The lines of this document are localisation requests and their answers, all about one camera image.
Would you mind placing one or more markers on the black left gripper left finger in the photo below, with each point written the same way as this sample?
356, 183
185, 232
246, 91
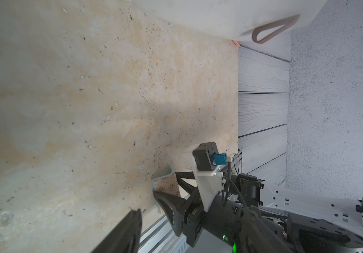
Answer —
125, 237

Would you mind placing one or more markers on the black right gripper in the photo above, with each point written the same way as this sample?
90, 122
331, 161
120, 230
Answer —
210, 218

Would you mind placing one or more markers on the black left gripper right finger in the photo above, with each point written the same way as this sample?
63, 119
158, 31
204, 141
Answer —
256, 237

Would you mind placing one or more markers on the orange patterned sticky pad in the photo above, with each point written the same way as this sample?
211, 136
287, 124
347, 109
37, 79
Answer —
169, 186

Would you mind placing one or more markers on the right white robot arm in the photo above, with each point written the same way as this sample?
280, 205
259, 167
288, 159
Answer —
308, 224

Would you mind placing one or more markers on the white three-drawer cabinet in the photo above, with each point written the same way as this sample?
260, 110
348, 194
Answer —
246, 20

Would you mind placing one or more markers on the pink tray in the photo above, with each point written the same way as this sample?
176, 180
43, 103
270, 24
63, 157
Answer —
237, 43

